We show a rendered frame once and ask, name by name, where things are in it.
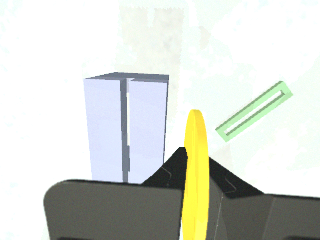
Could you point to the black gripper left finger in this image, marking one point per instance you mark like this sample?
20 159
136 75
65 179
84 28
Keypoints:
111 210

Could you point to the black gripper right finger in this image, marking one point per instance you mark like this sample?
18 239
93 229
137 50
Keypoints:
239 211

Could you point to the thin gold coin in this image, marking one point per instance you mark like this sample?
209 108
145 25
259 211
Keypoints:
196 196

